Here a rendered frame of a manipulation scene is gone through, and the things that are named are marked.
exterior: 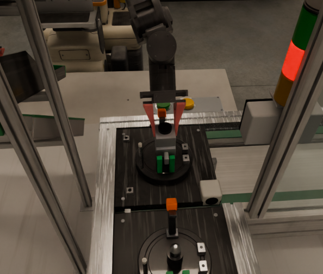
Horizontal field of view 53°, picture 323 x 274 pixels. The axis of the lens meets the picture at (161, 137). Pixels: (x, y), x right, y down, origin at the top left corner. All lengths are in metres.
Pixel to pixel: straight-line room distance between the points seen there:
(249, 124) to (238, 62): 2.38
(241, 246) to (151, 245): 0.19
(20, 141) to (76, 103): 0.74
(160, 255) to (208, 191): 0.18
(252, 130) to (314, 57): 0.17
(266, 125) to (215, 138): 0.35
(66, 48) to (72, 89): 0.25
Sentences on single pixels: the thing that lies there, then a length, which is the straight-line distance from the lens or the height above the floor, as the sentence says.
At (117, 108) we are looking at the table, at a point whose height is 0.86.
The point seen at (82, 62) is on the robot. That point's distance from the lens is 1.45.
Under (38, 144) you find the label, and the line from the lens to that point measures 0.71.
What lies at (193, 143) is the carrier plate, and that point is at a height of 0.97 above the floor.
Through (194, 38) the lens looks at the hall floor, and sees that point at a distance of 3.19.
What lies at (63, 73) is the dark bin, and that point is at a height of 1.20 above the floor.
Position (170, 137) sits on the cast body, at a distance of 0.70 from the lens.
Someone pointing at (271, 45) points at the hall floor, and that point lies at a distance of 3.22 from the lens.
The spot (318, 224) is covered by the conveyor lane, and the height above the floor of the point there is 0.91.
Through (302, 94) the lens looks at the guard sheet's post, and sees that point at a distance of 0.50.
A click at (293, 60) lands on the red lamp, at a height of 1.34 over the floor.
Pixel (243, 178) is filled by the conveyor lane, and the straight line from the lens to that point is 0.87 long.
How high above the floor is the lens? 1.60
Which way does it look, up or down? 47 degrees down
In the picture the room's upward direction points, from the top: straight up
